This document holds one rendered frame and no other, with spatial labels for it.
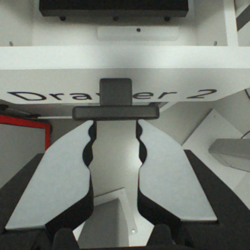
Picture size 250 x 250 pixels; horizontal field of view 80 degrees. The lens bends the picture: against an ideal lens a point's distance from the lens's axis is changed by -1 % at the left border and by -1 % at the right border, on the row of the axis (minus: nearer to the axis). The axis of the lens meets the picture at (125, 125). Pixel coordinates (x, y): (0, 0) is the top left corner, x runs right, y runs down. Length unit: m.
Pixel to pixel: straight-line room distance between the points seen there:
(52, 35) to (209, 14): 0.20
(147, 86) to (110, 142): 0.90
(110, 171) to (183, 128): 0.59
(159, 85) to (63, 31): 0.16
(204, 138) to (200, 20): 0.95
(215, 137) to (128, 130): 0.58
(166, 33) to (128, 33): 0.05
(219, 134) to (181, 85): 1.05
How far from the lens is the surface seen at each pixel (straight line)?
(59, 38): 0.25
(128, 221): 1.16
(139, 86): 0.16
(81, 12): 0.23
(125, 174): 1.07
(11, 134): 0.75
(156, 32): 0.24
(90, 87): 0.16
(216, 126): 1.20
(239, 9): 0.23
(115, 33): 0.23
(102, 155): 1.05
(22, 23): 0.25
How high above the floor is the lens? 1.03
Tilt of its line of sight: 85 degrees down
